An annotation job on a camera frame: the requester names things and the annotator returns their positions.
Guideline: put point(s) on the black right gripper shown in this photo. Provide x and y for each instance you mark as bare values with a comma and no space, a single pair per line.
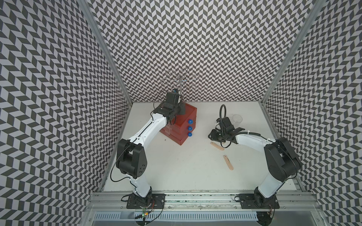
213,137

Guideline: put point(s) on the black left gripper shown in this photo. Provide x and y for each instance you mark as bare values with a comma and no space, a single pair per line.
180,106

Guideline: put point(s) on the red plastic drawer cabinet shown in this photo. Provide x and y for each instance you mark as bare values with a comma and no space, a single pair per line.
177,130

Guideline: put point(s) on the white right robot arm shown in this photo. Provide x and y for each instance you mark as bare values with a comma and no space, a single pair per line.
282,161

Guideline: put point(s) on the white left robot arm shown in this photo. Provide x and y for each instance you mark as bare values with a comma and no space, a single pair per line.
131,153

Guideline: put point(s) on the clear drinking glass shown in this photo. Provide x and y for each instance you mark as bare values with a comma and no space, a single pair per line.
236,119

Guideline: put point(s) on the pink folding knife angled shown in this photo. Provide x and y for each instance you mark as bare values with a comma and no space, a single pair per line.
217,146

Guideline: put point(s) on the pink folding knife lower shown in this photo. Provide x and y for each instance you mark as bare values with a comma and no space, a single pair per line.
230,166

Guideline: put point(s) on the chrome wire stand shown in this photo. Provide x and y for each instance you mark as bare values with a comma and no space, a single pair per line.
184,80

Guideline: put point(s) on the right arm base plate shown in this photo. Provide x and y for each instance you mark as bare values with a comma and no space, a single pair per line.
257,201

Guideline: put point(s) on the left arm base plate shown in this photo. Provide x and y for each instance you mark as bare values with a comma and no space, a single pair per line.
155,201

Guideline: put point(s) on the aluminium front rail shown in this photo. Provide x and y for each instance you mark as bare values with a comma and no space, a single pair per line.
207,201

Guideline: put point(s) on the aluminium corner post left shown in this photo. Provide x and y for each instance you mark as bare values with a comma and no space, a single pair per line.
84,7

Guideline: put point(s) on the aluminium corner post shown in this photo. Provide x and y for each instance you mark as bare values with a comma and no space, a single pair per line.
84,7
316,8

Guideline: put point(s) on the aluminium corner post right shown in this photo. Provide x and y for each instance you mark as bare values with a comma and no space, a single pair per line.
316,8

